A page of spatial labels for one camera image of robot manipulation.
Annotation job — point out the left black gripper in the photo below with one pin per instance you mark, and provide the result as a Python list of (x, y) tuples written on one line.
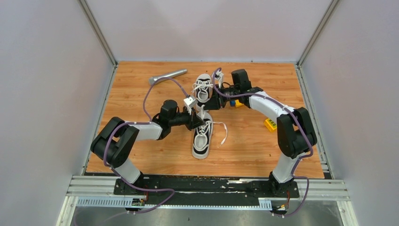
[(194, 121)]

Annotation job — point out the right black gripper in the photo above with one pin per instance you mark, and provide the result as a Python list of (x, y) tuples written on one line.
[(216, 102)]

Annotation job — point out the black white sneaker with laces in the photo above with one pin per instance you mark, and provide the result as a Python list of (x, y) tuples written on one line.
[(202, 88)]

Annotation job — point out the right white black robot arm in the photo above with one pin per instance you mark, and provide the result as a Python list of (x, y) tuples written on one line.
[(295, 132)]

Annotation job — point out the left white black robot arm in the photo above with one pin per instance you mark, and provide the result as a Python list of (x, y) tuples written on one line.
[(115, 141)]

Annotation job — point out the yellow green building block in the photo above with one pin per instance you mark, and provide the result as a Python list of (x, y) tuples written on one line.
[(270, 125)]

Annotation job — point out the grey metal cylinder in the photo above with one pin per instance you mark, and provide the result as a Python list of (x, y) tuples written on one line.
[(152, 80)]

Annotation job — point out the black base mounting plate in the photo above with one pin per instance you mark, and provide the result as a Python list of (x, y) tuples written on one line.
[(206, 191)]

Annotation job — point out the yellow toy handle piece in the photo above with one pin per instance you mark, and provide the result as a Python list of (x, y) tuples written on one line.
[(238, 103)]

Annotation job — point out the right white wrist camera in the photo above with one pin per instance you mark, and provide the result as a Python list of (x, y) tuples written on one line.
[(219, 78)]

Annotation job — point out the aluminium frame rail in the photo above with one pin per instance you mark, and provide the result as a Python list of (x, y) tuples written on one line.
[(90, 201)]

